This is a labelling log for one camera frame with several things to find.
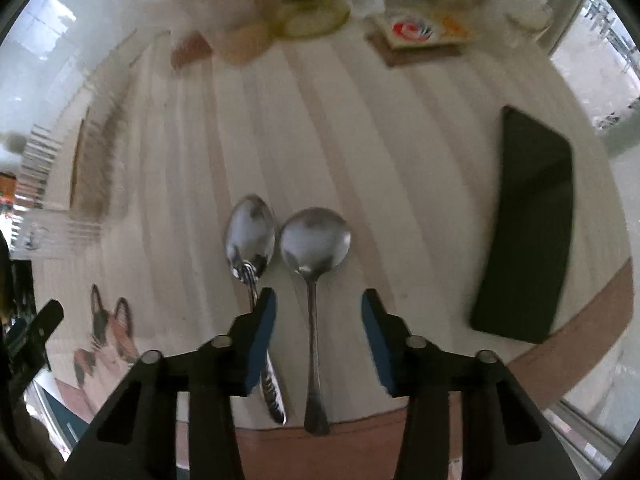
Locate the clear bag with red contents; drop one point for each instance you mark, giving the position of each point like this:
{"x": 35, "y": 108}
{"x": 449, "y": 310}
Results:
{"x": 190, "y": 50}

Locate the round bowl steel spoon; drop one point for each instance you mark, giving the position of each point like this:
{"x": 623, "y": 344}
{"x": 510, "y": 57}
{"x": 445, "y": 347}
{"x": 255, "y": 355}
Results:
{"x": 315, "y": 240}

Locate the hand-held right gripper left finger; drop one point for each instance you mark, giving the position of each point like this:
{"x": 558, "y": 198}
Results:
{"x": 262, "y": 340}

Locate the colourful card packet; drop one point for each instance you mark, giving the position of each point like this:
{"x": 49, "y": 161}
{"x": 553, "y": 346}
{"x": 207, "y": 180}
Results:
{"x": 415, "y": 32}

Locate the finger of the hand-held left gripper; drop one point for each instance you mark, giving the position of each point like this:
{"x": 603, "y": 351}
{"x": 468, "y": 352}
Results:
{"x": 47, "y": 317}

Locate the crumpled clear plastic bag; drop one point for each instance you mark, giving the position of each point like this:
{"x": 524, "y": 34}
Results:
{"x": 525, "y": 15}

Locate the brown band seasoning jar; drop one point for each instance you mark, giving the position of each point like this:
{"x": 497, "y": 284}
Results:
{"x": 230, "y": 30}

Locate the cat print striped tablecloth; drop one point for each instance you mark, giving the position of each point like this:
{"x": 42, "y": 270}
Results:
{"x": 400, "y": 160}

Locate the black smartphone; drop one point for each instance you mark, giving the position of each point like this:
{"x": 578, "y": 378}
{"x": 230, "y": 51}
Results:
{"x": 530, "y": 220}

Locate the clear plastic tray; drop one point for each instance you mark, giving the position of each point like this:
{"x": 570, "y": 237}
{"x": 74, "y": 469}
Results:
{"x": 50, "y": 230}

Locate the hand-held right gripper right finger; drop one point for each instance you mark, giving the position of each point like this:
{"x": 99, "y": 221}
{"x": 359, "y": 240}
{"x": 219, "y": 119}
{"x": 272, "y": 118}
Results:
{"x": 377, "y": 347}

